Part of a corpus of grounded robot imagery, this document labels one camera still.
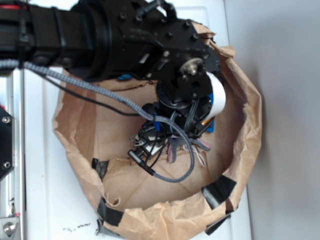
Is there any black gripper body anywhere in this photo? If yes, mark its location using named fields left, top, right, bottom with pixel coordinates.
left=127, top=94, right=216, bottom=167

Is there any gray plush animal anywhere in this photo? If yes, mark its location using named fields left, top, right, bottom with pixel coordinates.
left=167, top=136, right=211, bottom=167

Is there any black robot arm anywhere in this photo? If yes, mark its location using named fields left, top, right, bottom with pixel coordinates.
left=0, top=0, right=221, bottom=164

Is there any blue sponge block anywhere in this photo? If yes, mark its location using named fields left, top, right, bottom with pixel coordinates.
left=204, top=93, right=215, bottom=133

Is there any blue dimpled ball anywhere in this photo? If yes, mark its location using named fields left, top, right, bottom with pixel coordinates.
left=117, top=74, right=133, bottom=81

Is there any brown paper bag tray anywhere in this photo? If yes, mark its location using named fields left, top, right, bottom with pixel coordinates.
left=52, top=23, right=262, bottom=240

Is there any white plastic table tray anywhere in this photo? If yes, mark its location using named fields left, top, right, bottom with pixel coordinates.
left=24, top=0, right=252, bottom=240

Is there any aluminium frame rail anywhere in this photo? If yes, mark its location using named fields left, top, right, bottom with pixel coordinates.
left=0, top=70, right=26, bottom=240

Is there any gray braided cable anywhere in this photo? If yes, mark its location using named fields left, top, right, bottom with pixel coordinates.
left=0, top=59, right=195, bottom=184

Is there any black metal bracket plate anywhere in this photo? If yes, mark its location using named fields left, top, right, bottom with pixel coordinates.
left=0, top=104, right=15, bottom=182

